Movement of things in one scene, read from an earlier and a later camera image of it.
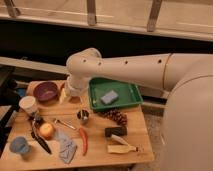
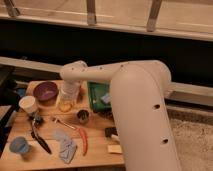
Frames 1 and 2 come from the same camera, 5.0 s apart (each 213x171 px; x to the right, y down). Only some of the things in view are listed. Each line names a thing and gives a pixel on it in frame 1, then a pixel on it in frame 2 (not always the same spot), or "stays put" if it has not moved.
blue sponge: x=109 y=97 stays put
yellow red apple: x=46 y=130 to x=65 y=106
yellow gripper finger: x=63 y=96 to x=58 y=98
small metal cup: x=83 y=116 stays put
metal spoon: x=65 y=124 stays put
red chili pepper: x=85 y=138 stays put
